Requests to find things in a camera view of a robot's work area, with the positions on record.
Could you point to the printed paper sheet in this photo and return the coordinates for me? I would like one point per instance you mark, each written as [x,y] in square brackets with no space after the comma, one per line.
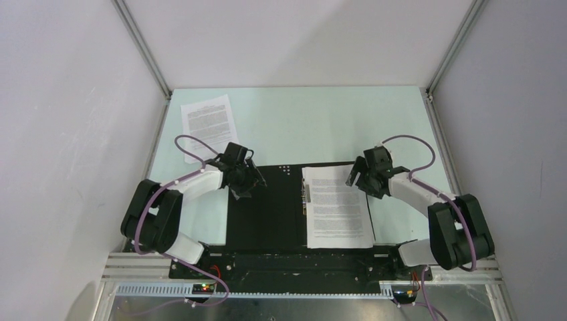
[337,216]
[211,121]

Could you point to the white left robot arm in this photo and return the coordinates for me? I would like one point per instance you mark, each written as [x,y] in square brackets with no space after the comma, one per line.
[152,219]

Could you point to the right controller board with wires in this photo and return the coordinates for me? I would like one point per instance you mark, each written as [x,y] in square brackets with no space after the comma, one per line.
[404,298]

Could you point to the right aluminium corner post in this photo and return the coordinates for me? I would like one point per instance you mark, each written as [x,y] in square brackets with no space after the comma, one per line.
[467,24]

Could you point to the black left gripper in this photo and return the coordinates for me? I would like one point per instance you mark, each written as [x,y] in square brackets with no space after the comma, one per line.
[254,178]

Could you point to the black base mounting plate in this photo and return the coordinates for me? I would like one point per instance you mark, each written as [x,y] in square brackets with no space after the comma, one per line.
[376,259]

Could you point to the left aluminium corner post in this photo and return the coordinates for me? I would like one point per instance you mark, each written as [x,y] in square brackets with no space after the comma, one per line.
[129,21]

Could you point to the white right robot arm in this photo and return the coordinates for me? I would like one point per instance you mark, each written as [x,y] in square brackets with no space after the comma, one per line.
[458,233]

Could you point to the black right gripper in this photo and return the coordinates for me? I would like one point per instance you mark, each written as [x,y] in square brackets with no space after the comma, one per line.
[360,166]

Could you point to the red and black file folder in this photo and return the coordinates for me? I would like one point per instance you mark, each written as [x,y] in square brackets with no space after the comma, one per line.
[274,217]

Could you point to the aluminium front frame rail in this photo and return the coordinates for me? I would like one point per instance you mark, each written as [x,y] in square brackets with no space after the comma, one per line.
[159,276]

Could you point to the left controller board with LEDs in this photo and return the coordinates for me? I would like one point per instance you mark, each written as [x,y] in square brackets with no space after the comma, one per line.
[203,289]

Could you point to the aluminium corner post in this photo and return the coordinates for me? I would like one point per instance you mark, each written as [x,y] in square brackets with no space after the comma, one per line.
[129,21]
[467,24]

